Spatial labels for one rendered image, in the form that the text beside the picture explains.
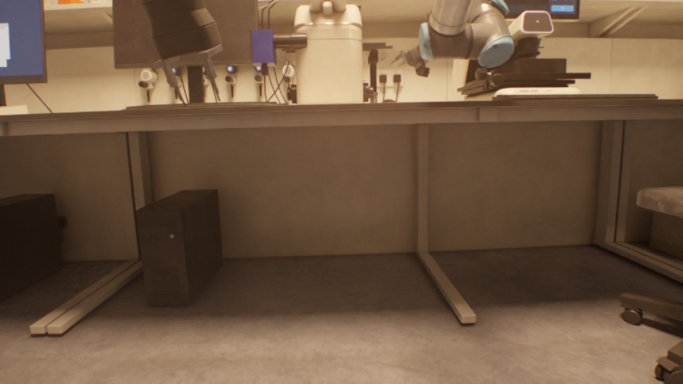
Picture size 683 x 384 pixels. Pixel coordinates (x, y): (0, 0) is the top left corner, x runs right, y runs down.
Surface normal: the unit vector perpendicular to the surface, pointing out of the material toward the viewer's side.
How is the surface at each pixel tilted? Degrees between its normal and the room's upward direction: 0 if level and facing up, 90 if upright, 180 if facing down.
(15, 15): 86
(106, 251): 90
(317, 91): 90
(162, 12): 122
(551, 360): 0
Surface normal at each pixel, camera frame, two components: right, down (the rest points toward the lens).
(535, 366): -0.03, -0.99
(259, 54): 0.03, 0.13
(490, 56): 0.11, 0.89
